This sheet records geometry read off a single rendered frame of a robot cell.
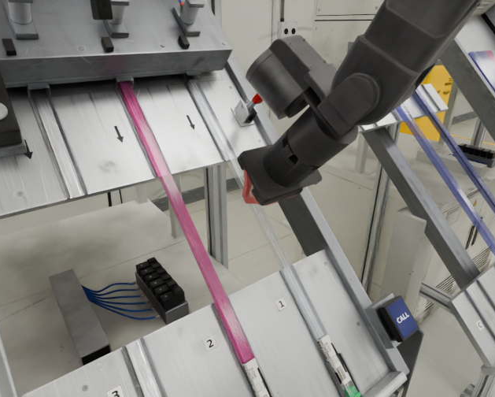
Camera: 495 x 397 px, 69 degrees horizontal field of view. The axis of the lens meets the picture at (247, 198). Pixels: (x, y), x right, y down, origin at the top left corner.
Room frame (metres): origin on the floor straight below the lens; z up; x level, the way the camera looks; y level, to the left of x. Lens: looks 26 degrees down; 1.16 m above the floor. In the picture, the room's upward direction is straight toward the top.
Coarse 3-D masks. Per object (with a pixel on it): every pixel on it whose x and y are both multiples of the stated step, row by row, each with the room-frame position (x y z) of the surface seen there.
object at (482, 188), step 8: (416, 96) 0.76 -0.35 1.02; (424, 104) 0.74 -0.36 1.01; (424, 112) 0.74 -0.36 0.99; (432, 112) 0.73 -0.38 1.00; (432, 120) 0.72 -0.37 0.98; (440, 128) 0.71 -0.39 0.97; (448, 136) 0.70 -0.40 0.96; (448, 144) 0.69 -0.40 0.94; (456, 144) 0.69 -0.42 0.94; (456, 152) 0.68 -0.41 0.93; (464, 160) 0.66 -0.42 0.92; (464, 168) 0.66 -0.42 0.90; (472, 168) 0.66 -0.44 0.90; (472, 176) 0.64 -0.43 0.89; (480, 184) 0.63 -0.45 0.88; (480, 192) 0.63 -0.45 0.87; (488, 192) 0.62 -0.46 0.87; (488, 200) 0.61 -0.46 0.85
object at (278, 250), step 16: (192, 80) 0.59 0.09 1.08; (208, 112) 0.56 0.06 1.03; (224, 144) 0.52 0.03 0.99; (240, 176) 0.49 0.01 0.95; (256, 208) 0.46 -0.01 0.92; (272, 240) 0.43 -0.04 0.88; (288, 272) 0.40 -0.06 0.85; (304, 288) 0.39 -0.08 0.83; (304, 304) 0.37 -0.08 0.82; (320, 320) 0.36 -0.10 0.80; (320, 336) 0.34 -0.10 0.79; (352, 384) 0.31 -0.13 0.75
